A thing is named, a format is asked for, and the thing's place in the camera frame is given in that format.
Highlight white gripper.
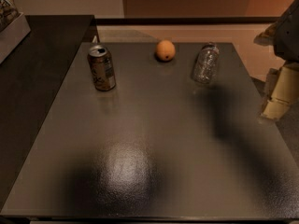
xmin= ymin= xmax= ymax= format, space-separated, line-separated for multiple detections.
xmin=261 ymin=62 xmax=299 ymax=120

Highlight orange soda can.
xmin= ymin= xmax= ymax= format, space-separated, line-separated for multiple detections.
xmin=87 ymin=44 xmax=116 ymax=91

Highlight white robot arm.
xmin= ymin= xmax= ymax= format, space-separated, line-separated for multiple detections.
xmin=254 ymin=0 xmax=299 ymax=120

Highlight clear plastic bottle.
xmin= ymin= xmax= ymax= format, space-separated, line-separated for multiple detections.
xmin=192 ymin=42 xmax=220 ymax=84

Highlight orange fruit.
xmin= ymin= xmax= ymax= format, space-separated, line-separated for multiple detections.
xmin=155 ymin=40 xmax=176 ymax=62

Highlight white box with items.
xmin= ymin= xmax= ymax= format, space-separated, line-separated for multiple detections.
xmin=0 ymin=0 xmax=31 ymax=63

